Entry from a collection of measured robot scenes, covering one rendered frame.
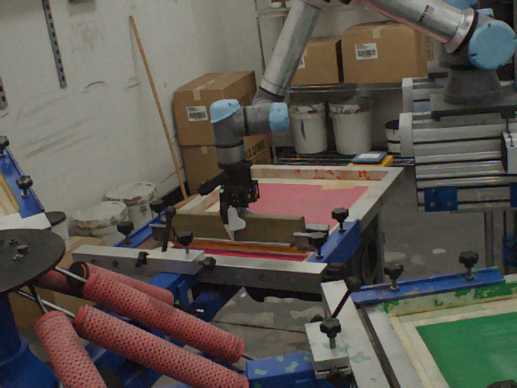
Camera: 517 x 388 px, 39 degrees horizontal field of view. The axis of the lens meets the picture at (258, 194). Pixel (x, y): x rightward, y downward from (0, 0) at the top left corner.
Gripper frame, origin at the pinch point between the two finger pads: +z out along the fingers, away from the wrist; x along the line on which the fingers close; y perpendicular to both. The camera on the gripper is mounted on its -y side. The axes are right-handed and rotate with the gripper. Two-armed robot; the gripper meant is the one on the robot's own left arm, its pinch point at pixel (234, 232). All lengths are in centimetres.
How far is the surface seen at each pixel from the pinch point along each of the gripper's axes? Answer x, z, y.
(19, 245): -76, -30, 3
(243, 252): -1.4, 5.2, 2.8
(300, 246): -2.4, 1.6, 20.0
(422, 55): 333, 14, -31
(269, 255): -1.6, 5.1, 10.6
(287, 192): 44.6, 5.1, -4.4
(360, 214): 20.4, 1.3, 28.4
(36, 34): 159, -37, -200
